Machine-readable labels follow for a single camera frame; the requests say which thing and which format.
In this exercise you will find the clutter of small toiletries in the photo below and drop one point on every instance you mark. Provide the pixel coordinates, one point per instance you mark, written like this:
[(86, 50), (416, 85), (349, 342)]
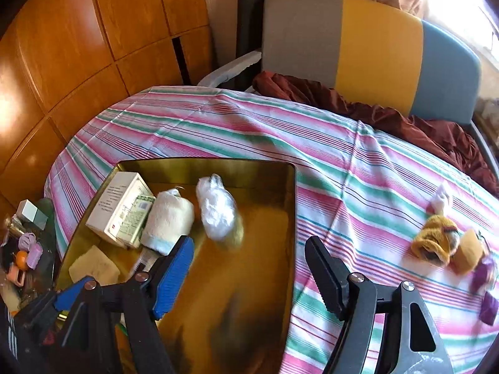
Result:
[(46, 241)]

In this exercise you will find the white plastic bagged item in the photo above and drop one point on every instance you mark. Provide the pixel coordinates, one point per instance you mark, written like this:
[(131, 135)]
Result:
[(216, 210)]

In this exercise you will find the small white wrapped item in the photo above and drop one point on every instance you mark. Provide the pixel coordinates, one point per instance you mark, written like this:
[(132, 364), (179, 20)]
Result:
[(440, 200)]

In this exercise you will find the yellow cube sponge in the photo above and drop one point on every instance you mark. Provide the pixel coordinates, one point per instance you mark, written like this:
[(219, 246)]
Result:
[(469, 251)]

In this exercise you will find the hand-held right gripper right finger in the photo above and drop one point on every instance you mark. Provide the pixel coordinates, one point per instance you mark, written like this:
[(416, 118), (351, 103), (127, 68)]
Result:
[(325, 272)]

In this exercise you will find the window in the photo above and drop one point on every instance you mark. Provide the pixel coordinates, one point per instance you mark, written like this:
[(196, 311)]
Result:
[(467, 15)]

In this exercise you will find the pink hair clip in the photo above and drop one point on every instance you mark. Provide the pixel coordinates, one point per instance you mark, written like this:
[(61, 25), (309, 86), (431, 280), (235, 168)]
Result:
[(36, 256)]

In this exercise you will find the grey bed side rail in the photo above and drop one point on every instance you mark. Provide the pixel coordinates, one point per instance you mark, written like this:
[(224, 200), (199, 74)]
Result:
[(230, 70), (481, 136)]

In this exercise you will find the grey yellow blue headboard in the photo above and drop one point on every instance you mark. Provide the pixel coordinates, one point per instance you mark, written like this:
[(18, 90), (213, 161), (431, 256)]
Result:
[(378, 54)]

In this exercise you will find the purple item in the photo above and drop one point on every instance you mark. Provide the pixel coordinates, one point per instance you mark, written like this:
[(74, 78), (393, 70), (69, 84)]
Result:
[(490, 308), (485, 274)]

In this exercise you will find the maroon blanket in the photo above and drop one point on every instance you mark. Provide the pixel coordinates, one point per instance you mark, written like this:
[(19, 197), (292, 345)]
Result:
[(429, 128)]

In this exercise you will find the white towel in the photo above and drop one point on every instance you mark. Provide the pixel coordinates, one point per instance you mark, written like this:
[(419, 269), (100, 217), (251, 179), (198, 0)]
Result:
[(167, 218)]

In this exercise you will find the white carton box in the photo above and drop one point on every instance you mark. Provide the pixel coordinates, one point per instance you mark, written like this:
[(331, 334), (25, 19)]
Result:
[(113, 202)]

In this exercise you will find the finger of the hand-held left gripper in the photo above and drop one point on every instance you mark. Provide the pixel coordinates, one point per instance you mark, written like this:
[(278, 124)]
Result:
[(37, 313), (66, 299)]

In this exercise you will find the black rolled mat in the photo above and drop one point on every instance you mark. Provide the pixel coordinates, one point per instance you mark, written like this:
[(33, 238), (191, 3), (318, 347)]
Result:
[(249, 19)]

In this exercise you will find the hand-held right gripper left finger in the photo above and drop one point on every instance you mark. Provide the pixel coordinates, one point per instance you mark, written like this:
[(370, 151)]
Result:
[(173, 276)]

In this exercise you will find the small orange fruit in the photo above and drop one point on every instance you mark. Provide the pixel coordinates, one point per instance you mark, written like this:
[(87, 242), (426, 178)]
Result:
[(21, 260)]

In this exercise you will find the small pale box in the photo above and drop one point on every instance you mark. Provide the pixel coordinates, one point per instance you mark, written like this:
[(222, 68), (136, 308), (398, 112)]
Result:
[(26, 210)]

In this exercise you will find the small pale striped item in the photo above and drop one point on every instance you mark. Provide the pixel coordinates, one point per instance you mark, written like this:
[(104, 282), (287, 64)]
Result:
[(145, 263)]

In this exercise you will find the small green-white box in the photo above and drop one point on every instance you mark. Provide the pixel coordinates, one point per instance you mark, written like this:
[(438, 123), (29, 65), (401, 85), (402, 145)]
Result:
[(134, 218)]

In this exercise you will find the yellow knit sock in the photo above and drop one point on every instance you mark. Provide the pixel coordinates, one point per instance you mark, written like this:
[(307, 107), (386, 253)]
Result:
[(430, 237)]

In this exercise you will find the wooden wardrobe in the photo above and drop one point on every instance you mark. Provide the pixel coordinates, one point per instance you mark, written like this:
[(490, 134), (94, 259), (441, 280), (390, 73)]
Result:
[(78, 46)]

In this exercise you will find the small gold bottle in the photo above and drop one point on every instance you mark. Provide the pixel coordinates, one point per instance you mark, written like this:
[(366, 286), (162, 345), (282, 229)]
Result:
[(13, 226)]

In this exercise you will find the gold tin box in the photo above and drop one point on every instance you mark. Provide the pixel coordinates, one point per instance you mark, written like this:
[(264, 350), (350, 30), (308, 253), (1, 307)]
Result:
[(241, 280)]

